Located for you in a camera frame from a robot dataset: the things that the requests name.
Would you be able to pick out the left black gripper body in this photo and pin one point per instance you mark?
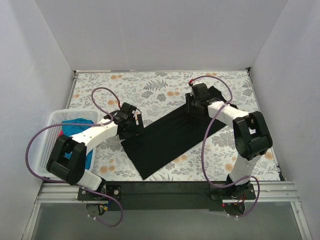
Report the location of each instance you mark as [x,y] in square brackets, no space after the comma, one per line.
[138,122]

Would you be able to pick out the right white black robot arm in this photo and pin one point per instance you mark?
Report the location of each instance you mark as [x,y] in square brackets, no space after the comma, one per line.
[252,138]

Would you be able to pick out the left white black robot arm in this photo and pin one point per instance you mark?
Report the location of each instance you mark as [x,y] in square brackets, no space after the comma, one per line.
[68,158]

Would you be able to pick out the aluminium frame rail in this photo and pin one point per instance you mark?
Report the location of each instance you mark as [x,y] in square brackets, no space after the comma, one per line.
[270,191]

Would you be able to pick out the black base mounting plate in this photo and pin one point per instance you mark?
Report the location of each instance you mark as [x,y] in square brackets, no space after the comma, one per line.
[173,195]

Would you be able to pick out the black t shirt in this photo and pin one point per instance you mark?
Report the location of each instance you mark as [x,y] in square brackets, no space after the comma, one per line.
[165,139]

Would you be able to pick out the blue t shirt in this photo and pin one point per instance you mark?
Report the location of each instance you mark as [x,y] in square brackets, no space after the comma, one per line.
[70,130]

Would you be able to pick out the white plastic laundry basket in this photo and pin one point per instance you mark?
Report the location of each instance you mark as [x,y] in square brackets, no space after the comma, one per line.
[50,136]

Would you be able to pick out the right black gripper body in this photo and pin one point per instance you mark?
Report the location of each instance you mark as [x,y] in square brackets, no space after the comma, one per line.
[188,102]

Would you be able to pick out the floral tablecloth mat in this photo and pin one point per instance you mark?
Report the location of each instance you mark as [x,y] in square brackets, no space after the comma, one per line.
[157,94]

